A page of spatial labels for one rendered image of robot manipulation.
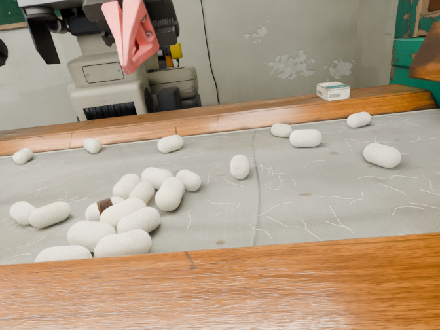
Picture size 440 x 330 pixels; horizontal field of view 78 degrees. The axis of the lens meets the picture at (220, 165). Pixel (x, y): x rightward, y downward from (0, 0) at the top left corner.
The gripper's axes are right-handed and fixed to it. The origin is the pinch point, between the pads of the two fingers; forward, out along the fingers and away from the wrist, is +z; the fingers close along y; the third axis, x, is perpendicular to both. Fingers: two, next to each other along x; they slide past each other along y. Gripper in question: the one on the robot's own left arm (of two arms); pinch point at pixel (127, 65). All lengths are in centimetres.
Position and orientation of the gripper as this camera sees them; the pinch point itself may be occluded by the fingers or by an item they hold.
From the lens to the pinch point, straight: 34.1
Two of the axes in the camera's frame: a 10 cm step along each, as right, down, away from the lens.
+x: 1.3, 4.6, 8.8
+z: 0.5, 8.8, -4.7
